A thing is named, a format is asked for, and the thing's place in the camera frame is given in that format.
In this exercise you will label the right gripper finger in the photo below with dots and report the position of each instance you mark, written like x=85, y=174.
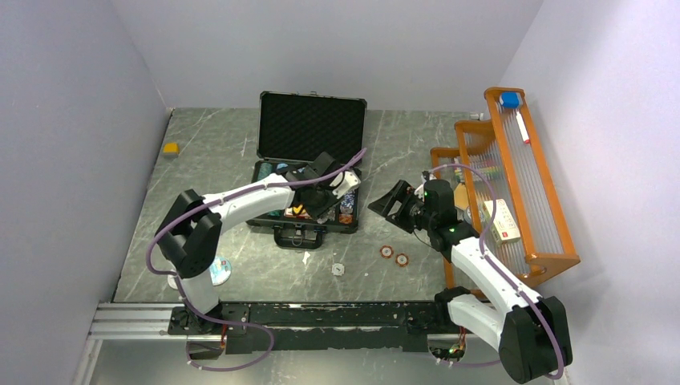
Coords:
x=392, y=202
x=405, y=216

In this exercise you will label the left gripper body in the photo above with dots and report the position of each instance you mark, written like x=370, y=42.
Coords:
x=324, y=200

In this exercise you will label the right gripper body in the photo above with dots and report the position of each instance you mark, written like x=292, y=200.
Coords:
x=421, y=217

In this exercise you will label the red playing card deck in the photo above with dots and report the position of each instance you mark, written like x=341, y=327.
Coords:
x=289, y=213

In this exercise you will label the red white poker chip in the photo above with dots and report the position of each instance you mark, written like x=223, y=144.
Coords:
x=386, y=251
x=402, y=260

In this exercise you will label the black poker set case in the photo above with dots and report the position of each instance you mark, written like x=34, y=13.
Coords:
x=294, y=129

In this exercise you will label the white dealer button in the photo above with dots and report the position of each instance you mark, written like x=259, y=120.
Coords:
x=338, y=269

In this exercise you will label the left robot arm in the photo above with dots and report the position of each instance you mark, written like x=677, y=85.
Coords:
x=190, y=232

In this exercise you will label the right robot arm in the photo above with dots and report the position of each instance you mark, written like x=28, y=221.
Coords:
x=529, y=332

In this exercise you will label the coloured marker set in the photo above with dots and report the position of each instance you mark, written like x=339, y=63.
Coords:
x=490, y=168

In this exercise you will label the blister pack blue tool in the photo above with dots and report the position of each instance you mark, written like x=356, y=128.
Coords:
x=220, y=271

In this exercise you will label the purple blue poker chip row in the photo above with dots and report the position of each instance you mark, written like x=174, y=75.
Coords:
x=346, y=209

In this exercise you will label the tan paper notepad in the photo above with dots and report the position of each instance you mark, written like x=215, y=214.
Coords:
x=460, y=199

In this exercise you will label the green poker chip row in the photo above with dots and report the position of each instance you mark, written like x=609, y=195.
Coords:
x=265, y=170

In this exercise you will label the orange wooden rack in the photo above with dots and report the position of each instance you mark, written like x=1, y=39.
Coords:
x=546, y=247

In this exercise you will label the white red box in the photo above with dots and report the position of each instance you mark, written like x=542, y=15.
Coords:
x=504, y=229

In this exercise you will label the white red marker pen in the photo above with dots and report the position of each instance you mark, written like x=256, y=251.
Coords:
x=522, y=128

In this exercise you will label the blue cube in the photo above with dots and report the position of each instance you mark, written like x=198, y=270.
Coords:
x=510, y=100

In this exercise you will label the yellow orange block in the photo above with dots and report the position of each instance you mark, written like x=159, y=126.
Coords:
x=171, y=149

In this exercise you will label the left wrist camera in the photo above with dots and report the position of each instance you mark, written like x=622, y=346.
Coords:
x=344, y=183

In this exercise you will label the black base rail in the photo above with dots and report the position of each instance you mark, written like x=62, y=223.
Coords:
x=255, y=327

